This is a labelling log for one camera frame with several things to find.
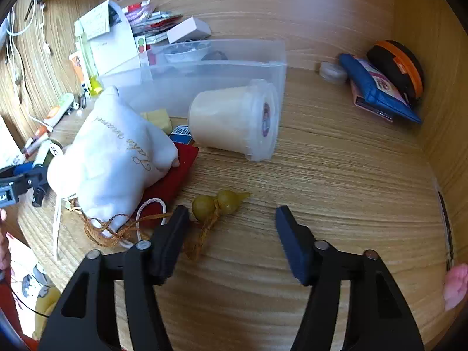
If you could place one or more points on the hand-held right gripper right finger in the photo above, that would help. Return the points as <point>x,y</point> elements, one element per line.
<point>292,241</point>

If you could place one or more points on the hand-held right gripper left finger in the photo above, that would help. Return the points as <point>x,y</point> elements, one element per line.
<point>172,241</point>

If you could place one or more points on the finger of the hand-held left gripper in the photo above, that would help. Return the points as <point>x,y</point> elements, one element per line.
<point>38,195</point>
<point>23,169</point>

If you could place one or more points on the yellow gourd pendant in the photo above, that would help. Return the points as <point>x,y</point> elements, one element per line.
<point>219,204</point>

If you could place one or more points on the red velvet pouch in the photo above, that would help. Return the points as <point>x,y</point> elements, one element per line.
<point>175,179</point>

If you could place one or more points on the white lidded plastic cup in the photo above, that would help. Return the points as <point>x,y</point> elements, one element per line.
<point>226,120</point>

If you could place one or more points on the clear plastic storage box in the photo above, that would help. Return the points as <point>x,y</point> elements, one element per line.
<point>234,58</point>

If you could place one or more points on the person's left hand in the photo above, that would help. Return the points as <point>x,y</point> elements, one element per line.
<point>3,248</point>

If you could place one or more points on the white paper sheet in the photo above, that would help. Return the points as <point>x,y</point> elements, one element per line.
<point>7,142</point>

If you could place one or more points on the white green tube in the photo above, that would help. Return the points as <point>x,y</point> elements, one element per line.
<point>60,108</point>

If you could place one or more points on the white printed cloth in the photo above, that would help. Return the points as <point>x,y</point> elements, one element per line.
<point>25,270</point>

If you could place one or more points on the small blue box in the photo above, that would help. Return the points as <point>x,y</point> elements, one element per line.
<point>181,135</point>

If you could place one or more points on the orange white packet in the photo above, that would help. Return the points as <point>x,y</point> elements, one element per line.
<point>78,69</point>

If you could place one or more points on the yellow-green bottle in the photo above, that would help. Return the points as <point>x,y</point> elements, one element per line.
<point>93,76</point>

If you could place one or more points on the yellow block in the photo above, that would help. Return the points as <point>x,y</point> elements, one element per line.
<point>159,117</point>

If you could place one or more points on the pink notebook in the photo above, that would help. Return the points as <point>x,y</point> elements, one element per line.
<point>365,108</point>

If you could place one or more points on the white paper stack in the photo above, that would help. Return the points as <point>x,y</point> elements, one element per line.
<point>109,40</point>

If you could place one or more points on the pink object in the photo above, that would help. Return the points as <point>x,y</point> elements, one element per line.
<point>455,285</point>

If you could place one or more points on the fruit sticker sheet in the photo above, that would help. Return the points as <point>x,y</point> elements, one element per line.
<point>140,45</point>

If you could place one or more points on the blue zip pouch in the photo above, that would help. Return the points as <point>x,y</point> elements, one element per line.
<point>376,87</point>

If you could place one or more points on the glass bowl of beads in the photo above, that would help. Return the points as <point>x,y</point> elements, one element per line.
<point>182,53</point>

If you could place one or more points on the pile of card packets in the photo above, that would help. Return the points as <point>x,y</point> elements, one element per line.
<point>157,25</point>

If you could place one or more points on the black orange round case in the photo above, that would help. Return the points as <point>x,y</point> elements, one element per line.
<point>398,65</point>

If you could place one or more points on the small white box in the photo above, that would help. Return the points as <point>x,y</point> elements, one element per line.
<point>188,29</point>

